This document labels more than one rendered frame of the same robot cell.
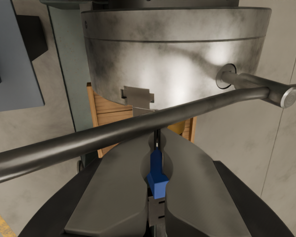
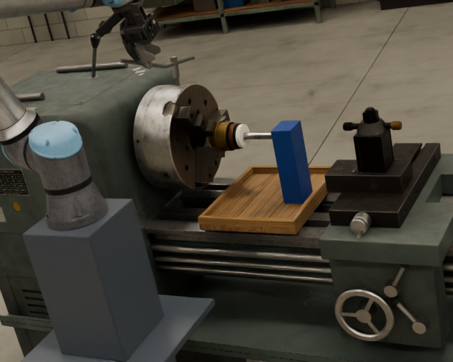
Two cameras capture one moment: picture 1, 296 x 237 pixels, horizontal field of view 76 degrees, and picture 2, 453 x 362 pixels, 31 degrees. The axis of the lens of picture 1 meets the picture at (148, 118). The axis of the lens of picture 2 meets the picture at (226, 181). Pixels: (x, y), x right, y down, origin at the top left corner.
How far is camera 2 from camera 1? 2.26 m
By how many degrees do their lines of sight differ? 74
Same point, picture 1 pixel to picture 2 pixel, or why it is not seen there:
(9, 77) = (165, 310)
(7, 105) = (189, 321)
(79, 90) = (251, 340)
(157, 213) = not seen: hidden behind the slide
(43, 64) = not seen: outside the picture
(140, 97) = (170, 108)
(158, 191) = (281, 128)
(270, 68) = not seen: hidden behind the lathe
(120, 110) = (242, 210)
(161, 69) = (159, 99)
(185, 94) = (174, 92)
